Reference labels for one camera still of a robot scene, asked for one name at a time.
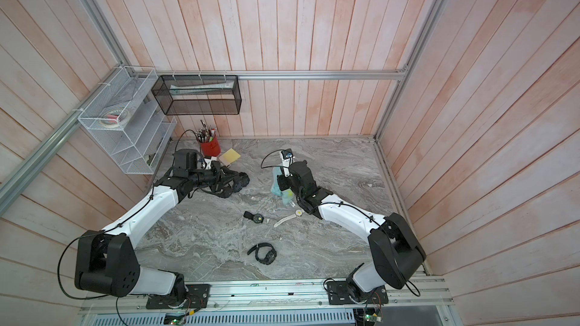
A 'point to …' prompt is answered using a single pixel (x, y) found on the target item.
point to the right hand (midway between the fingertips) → (281, 166)
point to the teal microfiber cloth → (287, 195)
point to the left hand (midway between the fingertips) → (239, 175)
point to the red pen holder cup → (211, 149)
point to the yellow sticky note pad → (229, 157)
